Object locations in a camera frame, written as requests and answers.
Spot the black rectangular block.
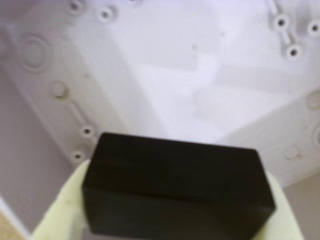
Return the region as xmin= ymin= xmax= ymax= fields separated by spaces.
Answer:
xmin=81 ymin=131 xmax=277 ymax=237

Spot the pale plastic open box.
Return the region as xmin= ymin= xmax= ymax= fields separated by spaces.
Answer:
xmin=0 ymin=0 xmax=320 ymax=240

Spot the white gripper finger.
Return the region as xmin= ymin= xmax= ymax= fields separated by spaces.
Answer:
xmin=30 ymin=159 xmax=91 ymax=240
xmin=251 ymin=171 xmax=305 ymax=240

